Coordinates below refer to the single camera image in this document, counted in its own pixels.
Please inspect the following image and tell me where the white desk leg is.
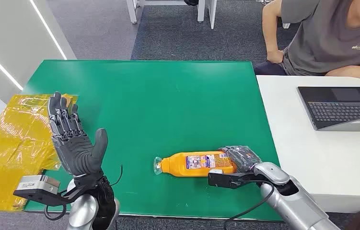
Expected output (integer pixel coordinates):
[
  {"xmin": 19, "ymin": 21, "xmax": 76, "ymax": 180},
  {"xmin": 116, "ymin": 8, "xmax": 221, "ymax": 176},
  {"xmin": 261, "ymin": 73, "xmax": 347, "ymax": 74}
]
[{"xmin": 208, "ymin": 0, "xmax": 218, "ymax": 30}]

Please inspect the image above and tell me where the orange plastic bottle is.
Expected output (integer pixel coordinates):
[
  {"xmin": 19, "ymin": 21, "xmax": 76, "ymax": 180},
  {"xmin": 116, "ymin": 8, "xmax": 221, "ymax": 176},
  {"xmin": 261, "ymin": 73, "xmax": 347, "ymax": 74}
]
[{"xmin": 153, "ymin": 151, "xmax": 238, "ymax": 178}]

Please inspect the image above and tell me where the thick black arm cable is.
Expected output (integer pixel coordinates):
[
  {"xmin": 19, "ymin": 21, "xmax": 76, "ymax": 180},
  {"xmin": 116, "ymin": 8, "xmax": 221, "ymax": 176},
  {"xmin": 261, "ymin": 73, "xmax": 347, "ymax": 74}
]
[{"xmin": 223, "ymin": 181, "xmax": 276, "ymax": 230}]

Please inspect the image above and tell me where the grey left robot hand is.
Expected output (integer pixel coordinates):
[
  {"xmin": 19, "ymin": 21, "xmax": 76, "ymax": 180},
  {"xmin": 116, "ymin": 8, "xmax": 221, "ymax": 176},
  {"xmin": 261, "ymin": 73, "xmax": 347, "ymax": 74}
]
[{"xmin": 47, "ymin": 91, "xmax": 109, "ymax": 178}]

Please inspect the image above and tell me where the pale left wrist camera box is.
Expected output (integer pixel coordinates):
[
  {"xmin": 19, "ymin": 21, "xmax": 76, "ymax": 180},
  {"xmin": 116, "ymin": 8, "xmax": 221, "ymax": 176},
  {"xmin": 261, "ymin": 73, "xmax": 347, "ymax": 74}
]
[{"xmin": 13, "ymin": 174, "xmax": 72, "ymax": 207}]

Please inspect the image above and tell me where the dark grey laptop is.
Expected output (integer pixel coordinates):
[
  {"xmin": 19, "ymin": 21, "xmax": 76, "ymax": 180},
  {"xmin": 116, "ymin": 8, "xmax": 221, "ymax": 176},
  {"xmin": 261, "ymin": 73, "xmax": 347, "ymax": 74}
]
[{"xmin": 296, "ymin": 86, "xmax": 360, "ymax": 132}]

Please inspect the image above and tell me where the green table mat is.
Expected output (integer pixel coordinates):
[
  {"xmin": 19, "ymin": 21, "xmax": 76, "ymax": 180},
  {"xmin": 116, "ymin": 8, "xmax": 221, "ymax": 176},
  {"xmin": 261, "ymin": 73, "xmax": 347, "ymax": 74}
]
[{"xmin": 22, "ymin": 59, "xmax": 284, "ymax": 222}]

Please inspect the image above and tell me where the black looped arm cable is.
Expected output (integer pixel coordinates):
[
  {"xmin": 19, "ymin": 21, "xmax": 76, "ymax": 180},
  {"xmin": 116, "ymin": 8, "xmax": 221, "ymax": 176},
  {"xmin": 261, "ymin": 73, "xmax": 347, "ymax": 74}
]
[{"xmin": 44, "ymin": 203, "xmax": 68, "ymax": 221}]

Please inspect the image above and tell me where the white desk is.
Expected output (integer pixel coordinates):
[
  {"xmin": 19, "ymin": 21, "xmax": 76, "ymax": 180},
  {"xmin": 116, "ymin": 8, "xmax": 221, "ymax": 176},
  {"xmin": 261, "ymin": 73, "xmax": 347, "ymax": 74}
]
[{"xmin": 255, "ymin": 75, "xmax": 360, "ymax": 214}]

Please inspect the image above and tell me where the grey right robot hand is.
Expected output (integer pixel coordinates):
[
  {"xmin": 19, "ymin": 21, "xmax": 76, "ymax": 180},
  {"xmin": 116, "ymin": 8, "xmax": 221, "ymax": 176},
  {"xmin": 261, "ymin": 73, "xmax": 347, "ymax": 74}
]
[{"xmin": 219, "ymin": 145, "xmax": 263, "ymax": 174}]

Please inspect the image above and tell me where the person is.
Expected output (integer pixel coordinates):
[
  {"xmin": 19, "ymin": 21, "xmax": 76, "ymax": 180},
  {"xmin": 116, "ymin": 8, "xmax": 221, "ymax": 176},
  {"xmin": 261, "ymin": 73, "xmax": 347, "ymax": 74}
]
[{"xmin": 253, "ymin": 0, "xmax": 360, "ymax": 84}]

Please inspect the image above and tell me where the white desk frame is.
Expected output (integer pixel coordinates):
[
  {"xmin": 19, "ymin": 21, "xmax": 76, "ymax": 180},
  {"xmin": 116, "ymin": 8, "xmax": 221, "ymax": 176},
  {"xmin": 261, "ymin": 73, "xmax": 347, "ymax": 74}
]
[{"xmin": 126, "ymin": 0, "xmax": 206, "ymax": 25}]

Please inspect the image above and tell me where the yellow tape-wrapped cardboard box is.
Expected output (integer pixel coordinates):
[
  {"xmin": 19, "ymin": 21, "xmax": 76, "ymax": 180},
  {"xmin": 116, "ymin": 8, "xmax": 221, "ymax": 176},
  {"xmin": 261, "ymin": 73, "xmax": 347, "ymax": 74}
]
[{"xmin": 0, "ymin": 93, "xmax": 79, "ymax": 212}]

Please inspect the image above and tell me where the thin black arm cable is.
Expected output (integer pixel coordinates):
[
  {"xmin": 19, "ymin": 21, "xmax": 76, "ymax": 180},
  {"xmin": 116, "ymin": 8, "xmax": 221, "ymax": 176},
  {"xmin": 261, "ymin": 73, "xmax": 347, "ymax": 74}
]
[{"xmin": 110, "ymin": 164, "xmax": 124, "ymax": 187}]

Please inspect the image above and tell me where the person's right hand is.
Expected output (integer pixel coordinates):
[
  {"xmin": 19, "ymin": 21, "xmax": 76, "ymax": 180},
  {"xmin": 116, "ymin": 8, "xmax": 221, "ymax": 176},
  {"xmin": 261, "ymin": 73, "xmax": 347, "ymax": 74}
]
[{"xmin": 267, "ymin": 48, "xmax": 285, "ymax": 64}]

